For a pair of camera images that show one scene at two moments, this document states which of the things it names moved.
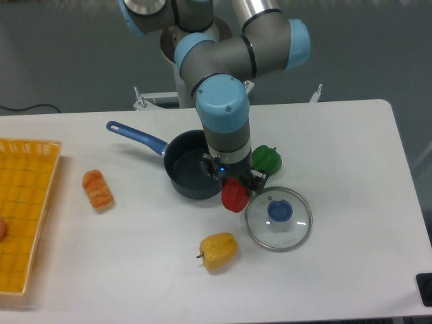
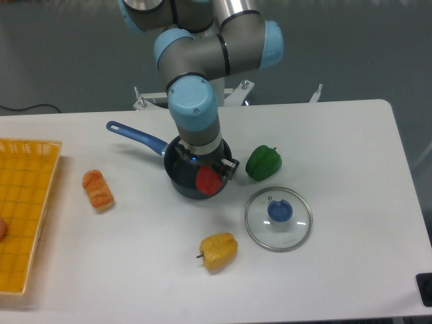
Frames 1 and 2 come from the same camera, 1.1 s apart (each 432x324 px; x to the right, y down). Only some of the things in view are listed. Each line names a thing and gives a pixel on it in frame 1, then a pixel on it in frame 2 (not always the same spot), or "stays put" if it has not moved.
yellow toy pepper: [217, 250] stays put
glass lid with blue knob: [278, 219] stays put
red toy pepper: [235, 197] -> [208, 181]
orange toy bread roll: [98, 190] stays put
